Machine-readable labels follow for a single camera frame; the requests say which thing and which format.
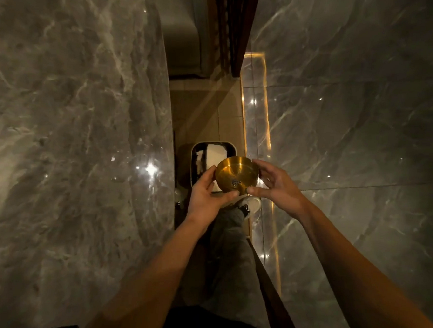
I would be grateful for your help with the person's left hand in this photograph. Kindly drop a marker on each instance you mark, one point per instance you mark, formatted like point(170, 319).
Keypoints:
point(203, 201)

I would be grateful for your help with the person's right hand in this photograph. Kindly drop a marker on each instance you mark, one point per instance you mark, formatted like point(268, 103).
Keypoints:
point(284, 191)

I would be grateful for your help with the small trash bin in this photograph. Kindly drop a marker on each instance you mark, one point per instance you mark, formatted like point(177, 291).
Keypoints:
point(194, 161)

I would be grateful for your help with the gold metal ashtray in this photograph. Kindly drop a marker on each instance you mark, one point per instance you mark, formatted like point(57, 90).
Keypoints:
point(236, 170)

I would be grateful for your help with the person's right forearm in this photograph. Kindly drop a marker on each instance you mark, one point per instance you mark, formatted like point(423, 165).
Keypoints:
point(362, 285)

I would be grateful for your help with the person's left forearm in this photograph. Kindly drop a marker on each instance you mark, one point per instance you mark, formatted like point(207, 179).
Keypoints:
point(152, 285)

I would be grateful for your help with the white right shoe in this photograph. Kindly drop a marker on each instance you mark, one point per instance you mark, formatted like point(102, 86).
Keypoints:
point(252, 203)

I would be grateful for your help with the crumpled white tissue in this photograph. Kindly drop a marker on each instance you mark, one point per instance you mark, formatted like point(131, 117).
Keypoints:
point(199, 161)

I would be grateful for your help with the white box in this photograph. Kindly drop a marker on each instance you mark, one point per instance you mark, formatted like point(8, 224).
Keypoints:
point(216, 155)

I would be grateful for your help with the grey trousers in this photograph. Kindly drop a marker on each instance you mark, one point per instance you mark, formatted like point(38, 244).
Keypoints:
point(229, 260)

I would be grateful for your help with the black shirt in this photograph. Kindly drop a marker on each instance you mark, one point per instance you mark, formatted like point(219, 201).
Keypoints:
point(215, 325)

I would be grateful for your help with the grey upholstered sofa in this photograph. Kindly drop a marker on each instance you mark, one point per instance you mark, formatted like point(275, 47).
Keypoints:
point(183, 37)

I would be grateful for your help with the dark slatted partition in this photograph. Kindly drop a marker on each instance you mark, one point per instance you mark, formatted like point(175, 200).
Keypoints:
point(234, 25)

